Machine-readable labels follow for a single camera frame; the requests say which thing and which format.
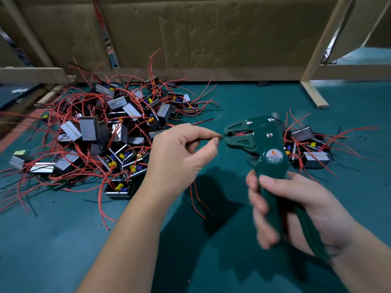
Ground person's right hand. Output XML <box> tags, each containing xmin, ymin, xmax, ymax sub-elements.
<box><xmin>246</xmin><ymin>170</ymin><xmax>358</xmax><ymax>257</ymax></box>

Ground person's left hand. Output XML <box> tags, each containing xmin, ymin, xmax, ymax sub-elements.
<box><xmin>139</xmin><ymin>123</ymin><xmax>222</xmax><ymax>205</ymax></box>

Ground green wire stripper tool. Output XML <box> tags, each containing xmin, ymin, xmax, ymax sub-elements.
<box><xmin>224</xmin><ymin>114</ymin><xmax>332</xmax><ymax>263</ymax></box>

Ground person's left forearm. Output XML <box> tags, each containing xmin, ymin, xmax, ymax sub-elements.
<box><xmin>76</xmin><ymin>185</ymin><xmax>184</xmax><ymax>293</ymax></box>

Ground person's right forearm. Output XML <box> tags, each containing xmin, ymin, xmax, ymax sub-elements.
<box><xmin>331</xmin><ymin>222</ymin><xmax>391</xmax><ymax>293</ymax></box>

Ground long wooden beam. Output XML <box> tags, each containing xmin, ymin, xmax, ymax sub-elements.
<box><xmin>98</xmin><ymin>64</ymin><xmax>391</xmax><ymax>83</ymax></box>

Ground large brown cardboard sheet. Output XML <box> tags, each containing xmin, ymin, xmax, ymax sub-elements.
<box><xmin>97</xmin><ymin>0</ymin><xmax>340</xmax><ymax>71</ymax></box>

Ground angled wooden stand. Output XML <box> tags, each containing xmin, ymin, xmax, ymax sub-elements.
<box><xmin>300</xmin><ymin>0</ymin><xmax>355</xmax><ymax>109</ymax></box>

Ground creased brown cardboard sheet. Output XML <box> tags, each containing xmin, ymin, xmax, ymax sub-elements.
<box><xmin>9</xmin><ymin>0</ymin><xmax>111</xmax><ymax>75</ymax></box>

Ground short wooden plank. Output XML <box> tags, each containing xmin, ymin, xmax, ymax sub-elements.
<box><xmin>0</xmin><ymin>67</ymin><xmax>76</xmax><ymax>85</ymax></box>

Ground small brown cardboard sheet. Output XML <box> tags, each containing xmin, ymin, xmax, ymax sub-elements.
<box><xmin>326</xmin><ymin>0</ymin><xmax>391</xmax><ymax>64</ymax></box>

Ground metal module with red wires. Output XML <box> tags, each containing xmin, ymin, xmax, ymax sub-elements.
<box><xmin>285</xmin><ymin>143</ymin><xmax>297</xmax><ymax>163</ymax></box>
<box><xmin>305</xmin><ymin>138</ymin><xmax>325</xmax><ymax>150</ymax></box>
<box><xmin>291</xmin><ymin>126</ymin><xmax>315</xmax><ymax>142</ymax></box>
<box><xmin>302</xmin><ymin>151</ymin><xmax>330</xmax><ymax>169</ymax></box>

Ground hanging red wire pair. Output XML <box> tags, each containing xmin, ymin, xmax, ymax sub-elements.
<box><xmin>189</xmin><ymin>180</ymin><xmax>214</xmax><ymax>221</ymax></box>

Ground pile of red-wired metal modules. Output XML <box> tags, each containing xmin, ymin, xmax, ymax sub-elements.
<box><xmin>0</xmin><ymin>49</ymin><xmax>221</xmax><ymax>232</ymax></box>

